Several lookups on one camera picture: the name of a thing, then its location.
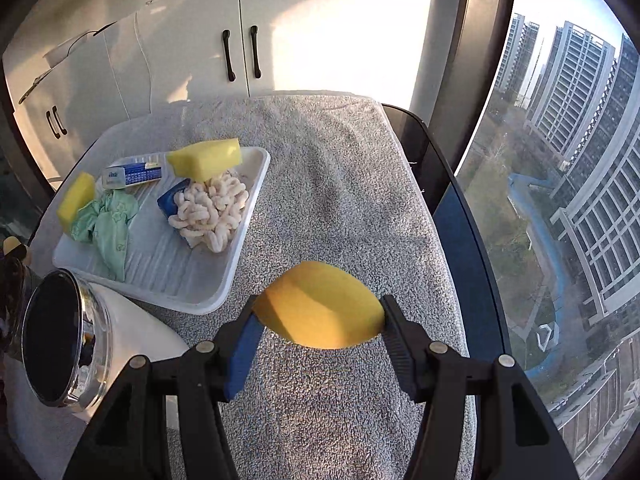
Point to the grey terry towel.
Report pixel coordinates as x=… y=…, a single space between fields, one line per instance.
x=338 y=190

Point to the green fabric scrunchie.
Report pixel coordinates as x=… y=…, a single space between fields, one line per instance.
x=104 y=222

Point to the cream knotted rope toy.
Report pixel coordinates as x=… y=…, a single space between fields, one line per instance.
x=210 y=212

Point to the white ribbed plastic tray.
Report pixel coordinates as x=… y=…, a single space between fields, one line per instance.
x=161 y=268

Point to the black cabinet handle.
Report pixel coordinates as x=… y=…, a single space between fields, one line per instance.
x=227 y=55
x=49 y=121
x=255 y=53
x=54 y=111

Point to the yellow sponge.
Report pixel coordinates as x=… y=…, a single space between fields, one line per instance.
x=80 y=193
x=204 y=160

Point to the blue Vinda tissue pack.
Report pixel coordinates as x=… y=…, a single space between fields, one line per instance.
x=167 y=201

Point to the white cabinet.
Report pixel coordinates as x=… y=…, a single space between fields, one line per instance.
x=101 y=62

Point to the orange makeup sponge round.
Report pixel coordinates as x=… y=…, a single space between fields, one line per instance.
x=320 y=306

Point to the white mug chrome lid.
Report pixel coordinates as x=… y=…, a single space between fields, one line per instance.
x=77 y=337

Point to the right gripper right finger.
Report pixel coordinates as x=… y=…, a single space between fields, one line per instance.
x=516 y=437

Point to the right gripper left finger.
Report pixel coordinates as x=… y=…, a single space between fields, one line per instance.
x=126 y=437

